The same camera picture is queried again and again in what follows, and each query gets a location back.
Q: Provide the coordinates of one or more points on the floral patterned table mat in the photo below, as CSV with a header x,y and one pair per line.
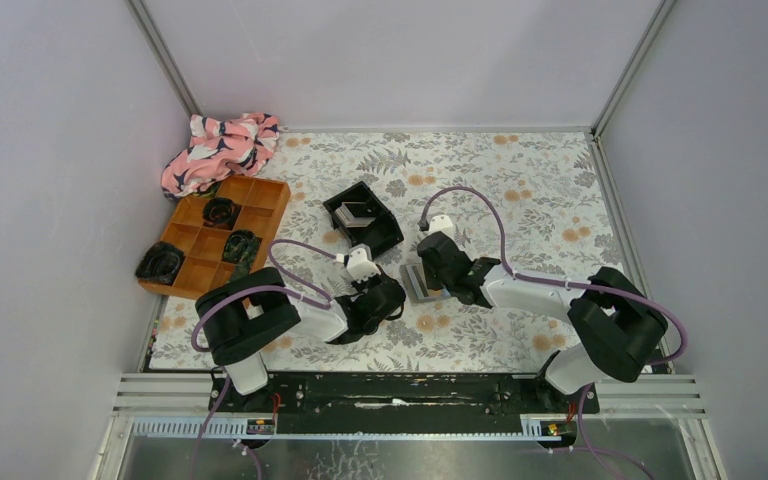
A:
x,y
533,198

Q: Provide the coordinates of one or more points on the dark rolled belt upper compartment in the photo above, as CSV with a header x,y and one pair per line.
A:
x,y
220,213

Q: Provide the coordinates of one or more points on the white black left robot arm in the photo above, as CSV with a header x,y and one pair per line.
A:
x,y
237,320

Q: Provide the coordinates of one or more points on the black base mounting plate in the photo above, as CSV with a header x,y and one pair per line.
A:
x,y
388,403

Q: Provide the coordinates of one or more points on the pink navy patterned cloth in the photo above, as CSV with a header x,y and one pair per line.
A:
x,y
219,149

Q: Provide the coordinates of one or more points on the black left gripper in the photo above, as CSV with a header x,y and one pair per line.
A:
x,y
368,282

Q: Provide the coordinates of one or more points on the dark rolled belt outside tray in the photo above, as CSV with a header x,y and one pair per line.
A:
x,y
160,264

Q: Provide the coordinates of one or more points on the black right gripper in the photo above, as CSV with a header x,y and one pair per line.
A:
x,y
431,282

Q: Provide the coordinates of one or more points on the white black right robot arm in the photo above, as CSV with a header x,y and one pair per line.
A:
x,y
618,329

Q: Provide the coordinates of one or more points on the silver card in tray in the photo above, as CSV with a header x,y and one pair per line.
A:
x,y
355,214

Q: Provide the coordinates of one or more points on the dark rolled belt right compartment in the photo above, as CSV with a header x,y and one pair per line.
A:
x,y
241,250

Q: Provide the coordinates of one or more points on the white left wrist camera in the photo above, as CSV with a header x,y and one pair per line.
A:
x,y
359,263

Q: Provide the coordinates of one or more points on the black plastic card tray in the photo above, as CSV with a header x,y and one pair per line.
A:
x,y
382,235

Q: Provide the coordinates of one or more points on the orange compartment organizer tray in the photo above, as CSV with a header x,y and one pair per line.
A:
x,y
263,203

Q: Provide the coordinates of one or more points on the dark rolled belt compartment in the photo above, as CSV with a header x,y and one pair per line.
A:
x,y
241,250
220,213

